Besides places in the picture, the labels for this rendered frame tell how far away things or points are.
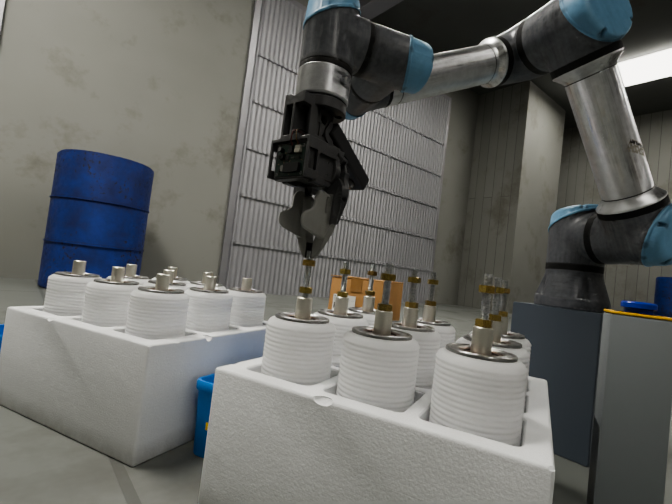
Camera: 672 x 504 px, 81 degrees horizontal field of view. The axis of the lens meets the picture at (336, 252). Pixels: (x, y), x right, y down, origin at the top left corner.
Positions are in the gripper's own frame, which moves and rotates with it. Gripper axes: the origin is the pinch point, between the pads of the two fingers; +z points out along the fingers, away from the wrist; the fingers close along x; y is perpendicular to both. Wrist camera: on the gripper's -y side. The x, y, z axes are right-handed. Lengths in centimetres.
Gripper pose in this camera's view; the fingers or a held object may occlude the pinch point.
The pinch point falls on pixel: (313, 249)
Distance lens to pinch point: 56.0
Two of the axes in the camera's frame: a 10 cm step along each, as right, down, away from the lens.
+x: 7.7, 0.7, -6.3
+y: -6.3, -1.1, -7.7
